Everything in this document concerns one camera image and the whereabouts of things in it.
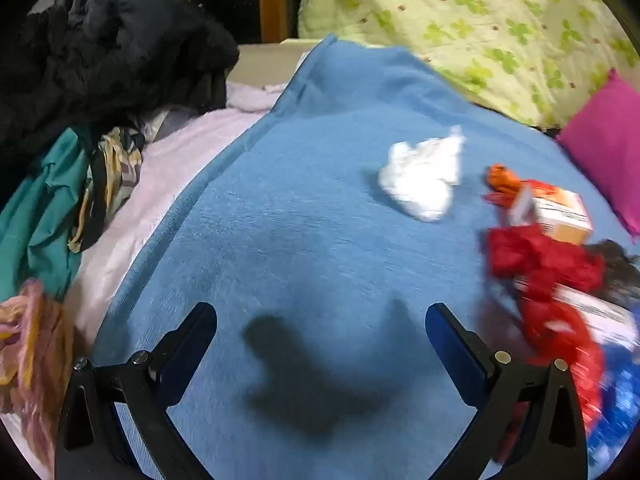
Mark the white crumpled tissue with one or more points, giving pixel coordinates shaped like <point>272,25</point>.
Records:
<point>425,175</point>

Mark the pink and yellow striped scarf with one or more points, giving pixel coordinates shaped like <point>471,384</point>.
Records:
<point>35,350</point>

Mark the pale pink fleece blanket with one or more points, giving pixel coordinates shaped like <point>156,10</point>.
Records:
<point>175,160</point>

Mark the beige mattress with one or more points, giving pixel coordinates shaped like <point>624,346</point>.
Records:
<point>270,65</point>

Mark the teal cloth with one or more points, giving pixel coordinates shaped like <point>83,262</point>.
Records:
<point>40,210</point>

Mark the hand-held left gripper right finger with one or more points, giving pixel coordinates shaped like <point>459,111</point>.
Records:
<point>452,355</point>

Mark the red cloth scrap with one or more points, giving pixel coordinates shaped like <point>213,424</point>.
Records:
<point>540,260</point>

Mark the yellow and black patterned scarf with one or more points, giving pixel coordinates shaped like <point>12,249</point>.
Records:
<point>117,170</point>

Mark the black clothing pile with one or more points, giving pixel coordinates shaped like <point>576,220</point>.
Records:
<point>110,50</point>

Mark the magenta pillow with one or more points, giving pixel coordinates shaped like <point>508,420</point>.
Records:
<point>605,145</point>

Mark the orange crumpled wrapper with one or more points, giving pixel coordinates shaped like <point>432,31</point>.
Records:
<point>502,182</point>

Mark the green clover print quilt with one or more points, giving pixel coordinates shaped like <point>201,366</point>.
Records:
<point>475,25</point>

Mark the dark cloth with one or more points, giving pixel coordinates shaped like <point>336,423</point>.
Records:
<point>617,265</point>

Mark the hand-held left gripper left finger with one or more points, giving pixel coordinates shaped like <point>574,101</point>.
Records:
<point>186,355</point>

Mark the blue blanket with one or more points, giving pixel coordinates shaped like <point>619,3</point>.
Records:
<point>310,210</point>

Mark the orange and white carton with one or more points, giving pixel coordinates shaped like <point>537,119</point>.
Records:
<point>560,217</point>

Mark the blue printed bag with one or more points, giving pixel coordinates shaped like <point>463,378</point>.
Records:
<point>622,400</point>

